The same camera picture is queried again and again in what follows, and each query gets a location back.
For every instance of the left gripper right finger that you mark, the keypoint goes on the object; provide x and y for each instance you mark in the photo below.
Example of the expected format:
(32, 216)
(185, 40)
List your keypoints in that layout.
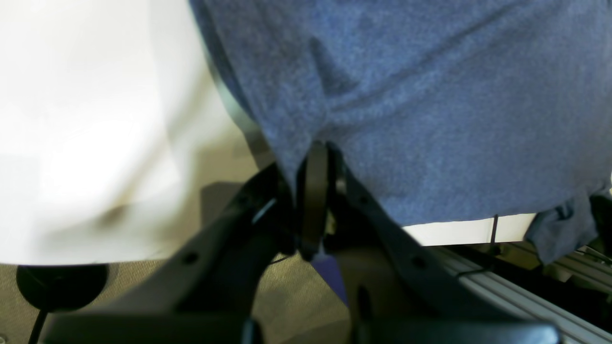
(397, 291)

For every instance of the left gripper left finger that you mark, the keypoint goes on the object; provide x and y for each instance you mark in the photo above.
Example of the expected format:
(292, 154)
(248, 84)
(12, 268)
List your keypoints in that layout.
(204, 293)

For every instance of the dark blue t-shirt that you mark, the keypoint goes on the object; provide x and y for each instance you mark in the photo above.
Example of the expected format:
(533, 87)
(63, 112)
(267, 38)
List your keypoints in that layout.
(446, 110)

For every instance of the black round base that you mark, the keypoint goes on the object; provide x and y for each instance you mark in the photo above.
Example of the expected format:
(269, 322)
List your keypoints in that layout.
(52, 289)

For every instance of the aluminium frame rail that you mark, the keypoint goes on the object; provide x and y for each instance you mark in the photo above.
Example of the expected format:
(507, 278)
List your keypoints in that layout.
(574, 292)

